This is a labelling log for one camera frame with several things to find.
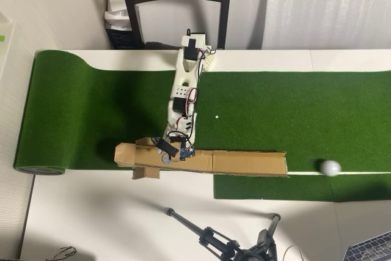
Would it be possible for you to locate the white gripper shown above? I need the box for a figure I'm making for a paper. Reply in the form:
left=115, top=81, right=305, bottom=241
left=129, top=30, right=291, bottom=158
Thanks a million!
left=156, top=114, right=198, bottom=163

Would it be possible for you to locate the white golf ball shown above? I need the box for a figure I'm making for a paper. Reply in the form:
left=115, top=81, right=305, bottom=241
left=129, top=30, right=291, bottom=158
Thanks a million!
left=319, top=159, right=342, bottom=177

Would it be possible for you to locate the cardboard ramp support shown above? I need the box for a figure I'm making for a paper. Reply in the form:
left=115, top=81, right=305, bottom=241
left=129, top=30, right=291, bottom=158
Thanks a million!
left=131, top=136, right=161, bottom=180

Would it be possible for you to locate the long cardboard ramp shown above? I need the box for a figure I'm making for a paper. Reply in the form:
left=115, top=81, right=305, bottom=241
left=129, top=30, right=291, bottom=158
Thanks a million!
left=114, top=141, right=290, bottom=179

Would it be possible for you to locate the long green turf mat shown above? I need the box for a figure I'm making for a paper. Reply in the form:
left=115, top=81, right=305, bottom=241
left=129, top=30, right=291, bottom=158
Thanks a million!
left=13, top=49, right=391, bottom=178

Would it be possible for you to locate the black tripod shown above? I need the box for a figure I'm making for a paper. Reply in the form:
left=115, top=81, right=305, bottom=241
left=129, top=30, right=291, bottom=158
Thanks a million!
left=164, top=207, right=282, bottom=261

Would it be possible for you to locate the dark printed box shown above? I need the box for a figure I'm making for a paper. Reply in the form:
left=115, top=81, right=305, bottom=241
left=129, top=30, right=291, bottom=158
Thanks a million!
left=105, top=27, right=144, bottom=50

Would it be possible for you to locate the white plastic appliance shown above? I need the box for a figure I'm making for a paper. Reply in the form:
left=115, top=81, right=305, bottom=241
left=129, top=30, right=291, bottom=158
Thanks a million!
left=103, top=10, right=133, bottom=31

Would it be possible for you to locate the white pleated curtain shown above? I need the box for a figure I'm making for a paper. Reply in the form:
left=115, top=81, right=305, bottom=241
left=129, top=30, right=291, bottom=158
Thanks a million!
left=261, top=0, right=391, bottom=50

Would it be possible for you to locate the gray laptop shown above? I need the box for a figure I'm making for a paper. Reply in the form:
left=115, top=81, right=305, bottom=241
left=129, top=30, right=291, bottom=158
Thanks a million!
left=342, top=232, right=391, bottom=261

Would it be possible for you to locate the blue wrist camera board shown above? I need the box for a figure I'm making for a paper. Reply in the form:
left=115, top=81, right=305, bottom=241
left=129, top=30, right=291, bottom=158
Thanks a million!
left=179, top=147, right=196, bottom=161

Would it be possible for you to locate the red arm wire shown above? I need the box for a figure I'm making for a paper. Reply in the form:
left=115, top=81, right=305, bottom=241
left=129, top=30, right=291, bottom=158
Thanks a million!
left=186, top=87, right=199, bottom=105

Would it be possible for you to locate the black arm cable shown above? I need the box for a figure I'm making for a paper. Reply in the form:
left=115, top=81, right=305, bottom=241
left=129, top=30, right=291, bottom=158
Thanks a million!
left=197, top=47, right=216, bottom=90

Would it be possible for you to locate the thin black wire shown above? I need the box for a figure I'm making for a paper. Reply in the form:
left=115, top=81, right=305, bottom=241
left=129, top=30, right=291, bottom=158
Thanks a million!
left=53, top=245, right=77, bottom=260

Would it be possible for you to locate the thin white cable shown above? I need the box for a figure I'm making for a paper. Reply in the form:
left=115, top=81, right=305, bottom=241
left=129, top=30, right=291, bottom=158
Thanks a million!
left=282, top=244, right=305, bottom=261

